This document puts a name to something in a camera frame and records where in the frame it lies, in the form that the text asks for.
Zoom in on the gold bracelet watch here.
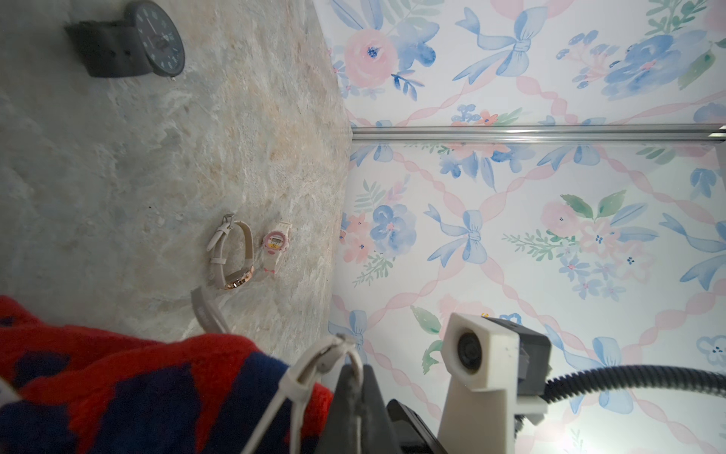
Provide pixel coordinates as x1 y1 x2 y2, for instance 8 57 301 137
206 213 255 291

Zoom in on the pink white watch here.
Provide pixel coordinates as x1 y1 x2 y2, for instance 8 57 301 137
262 221 292 274

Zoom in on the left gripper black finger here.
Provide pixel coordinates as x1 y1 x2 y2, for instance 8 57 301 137
314 365 401 454

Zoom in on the red blue patterned cloth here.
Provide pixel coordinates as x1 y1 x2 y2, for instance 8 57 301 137
0 294 335 454

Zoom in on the black watch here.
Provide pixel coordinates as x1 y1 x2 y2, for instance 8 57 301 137
64 1 185 79

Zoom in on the small gold watch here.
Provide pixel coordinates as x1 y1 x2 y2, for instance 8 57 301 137
190 287 231 334

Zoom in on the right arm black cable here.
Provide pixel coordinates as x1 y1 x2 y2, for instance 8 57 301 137
538 364 726 405

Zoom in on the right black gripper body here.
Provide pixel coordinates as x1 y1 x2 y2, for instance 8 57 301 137
387 399 447 454

